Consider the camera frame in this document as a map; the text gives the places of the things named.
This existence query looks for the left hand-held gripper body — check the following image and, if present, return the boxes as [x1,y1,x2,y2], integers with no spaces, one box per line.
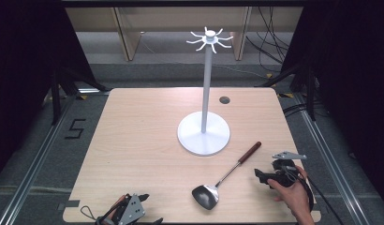
[95,193,155,225]

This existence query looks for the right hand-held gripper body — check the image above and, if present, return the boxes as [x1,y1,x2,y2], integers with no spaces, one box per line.
[267,151,308,189]

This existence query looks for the metal spatula with wooden handle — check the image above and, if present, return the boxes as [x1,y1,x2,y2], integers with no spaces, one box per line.
[191,141,262,211]

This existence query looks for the person's left hand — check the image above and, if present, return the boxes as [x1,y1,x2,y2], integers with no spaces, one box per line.
[105,195,127,220]

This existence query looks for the person's right hand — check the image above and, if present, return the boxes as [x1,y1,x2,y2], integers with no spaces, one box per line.
[267,165,317,225]

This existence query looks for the black metal stand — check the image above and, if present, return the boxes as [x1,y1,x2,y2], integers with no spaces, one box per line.
[255,61,318,122]
[50,66,111,127]

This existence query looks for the white utensil rack stand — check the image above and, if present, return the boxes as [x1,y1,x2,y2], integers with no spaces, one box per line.
[176,26,234,157]

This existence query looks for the dark curtain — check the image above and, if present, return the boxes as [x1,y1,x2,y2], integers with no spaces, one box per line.
[279,0,384,201]
[0,0,98,184]

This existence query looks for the light wooden desk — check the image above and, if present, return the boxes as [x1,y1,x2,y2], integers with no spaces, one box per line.
[65,6,304,62]

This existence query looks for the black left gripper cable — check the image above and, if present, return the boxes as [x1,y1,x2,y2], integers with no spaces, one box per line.
[80,204,101,223]

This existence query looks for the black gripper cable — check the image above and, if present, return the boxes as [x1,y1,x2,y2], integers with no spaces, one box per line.
[80,204,101,223]
[301,172,345,225]

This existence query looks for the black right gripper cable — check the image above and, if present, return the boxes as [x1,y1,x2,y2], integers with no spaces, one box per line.
[301,172,345,225]

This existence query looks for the aluminium floor rail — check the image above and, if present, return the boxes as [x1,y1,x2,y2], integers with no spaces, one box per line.
[292,93,371,225]
[0,93,76,225]

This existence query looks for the black floor cables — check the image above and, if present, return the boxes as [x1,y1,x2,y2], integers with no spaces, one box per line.
[282,102,309,118]

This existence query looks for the thin grey floor cable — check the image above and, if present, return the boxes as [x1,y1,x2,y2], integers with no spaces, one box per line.
[212,63,270,80]

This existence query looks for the black floor cable bundle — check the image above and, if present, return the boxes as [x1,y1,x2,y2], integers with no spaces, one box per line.
[244,6,291,73]

